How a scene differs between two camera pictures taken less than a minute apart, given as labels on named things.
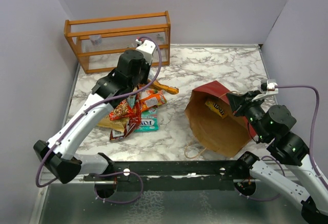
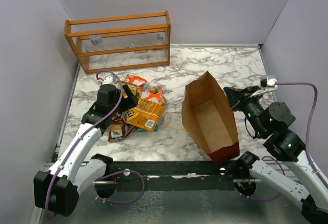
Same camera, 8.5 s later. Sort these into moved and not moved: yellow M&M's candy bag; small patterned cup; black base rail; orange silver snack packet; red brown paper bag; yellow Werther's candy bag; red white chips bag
Moved: red brown paper bag; red white chips bag; yellow Werther's candy bag; orange silver snack packet; yellow M&M's candy bag
Not moved: black base rail; small patterned cup
